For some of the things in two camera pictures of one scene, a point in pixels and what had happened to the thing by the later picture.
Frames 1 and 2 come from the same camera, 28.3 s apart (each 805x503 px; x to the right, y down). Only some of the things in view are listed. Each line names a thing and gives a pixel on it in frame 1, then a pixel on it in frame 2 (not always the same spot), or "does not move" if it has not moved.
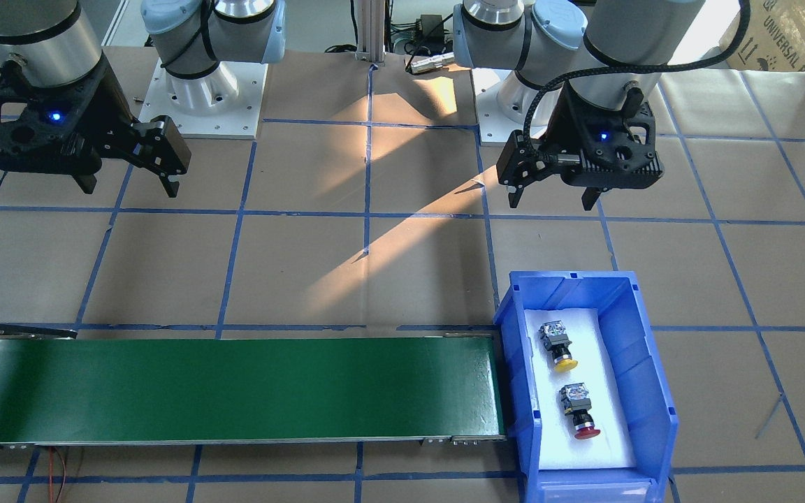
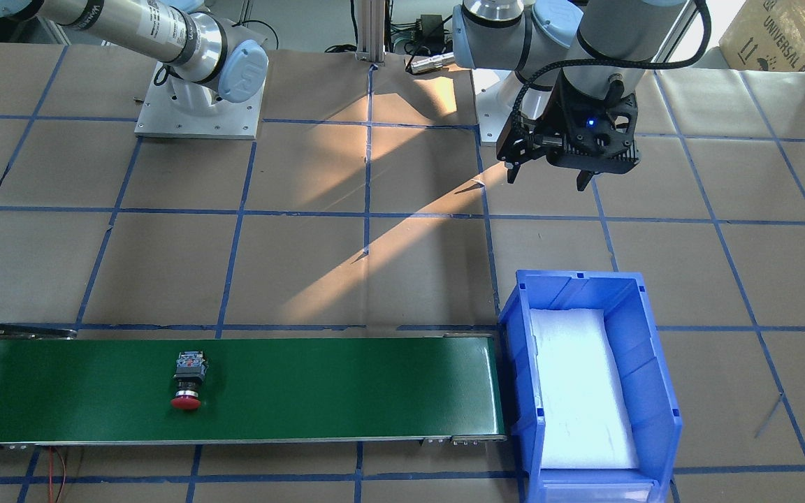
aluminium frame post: (371, 30) does not move
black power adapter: (432, 27) does not move
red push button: (577, 402) to (191, 367)
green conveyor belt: (47, 387) does not move
